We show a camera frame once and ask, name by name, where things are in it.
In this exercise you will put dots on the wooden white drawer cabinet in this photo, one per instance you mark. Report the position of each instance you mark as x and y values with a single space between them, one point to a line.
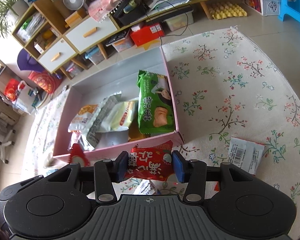
55 35

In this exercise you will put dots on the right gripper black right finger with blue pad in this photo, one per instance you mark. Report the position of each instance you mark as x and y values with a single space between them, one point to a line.
192 172

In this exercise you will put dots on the orange white snack bag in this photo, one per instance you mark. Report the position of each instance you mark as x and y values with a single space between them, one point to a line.
85 114

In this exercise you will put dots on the pink cloth on cabinet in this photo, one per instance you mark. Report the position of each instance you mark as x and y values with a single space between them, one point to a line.
99 9

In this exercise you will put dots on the white snack packet barcode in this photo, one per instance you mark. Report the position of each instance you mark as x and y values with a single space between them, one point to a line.
245 154

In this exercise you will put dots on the purple hat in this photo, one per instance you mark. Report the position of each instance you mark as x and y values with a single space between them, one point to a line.
26 62

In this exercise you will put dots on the red shoe box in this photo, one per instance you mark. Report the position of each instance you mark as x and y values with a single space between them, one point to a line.
147 34

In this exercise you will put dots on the floral white table cloth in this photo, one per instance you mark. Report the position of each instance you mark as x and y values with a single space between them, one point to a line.
223 86

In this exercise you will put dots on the white yellow snack bag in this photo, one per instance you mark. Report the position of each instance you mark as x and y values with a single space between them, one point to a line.
120 117

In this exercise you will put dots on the red snack packet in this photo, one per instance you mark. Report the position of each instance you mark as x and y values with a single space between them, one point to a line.
152 163

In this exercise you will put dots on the silver foil snack bag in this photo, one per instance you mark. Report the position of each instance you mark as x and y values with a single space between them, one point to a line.
90 133

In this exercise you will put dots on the white printed carton box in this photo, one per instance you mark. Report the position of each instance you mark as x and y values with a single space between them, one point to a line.
265 7

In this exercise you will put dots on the yellow egg tray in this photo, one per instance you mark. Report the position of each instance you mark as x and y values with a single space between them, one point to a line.
222 10

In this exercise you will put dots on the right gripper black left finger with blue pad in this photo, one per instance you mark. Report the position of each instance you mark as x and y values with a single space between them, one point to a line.
107 172

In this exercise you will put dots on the red gift bag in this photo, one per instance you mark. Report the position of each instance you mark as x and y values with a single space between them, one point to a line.
46 81

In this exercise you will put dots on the white plastic shopping bag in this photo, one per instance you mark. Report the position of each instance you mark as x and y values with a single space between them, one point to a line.
22 96

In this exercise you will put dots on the green cracker snack bag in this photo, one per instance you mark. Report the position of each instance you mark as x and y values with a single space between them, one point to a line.
155 106

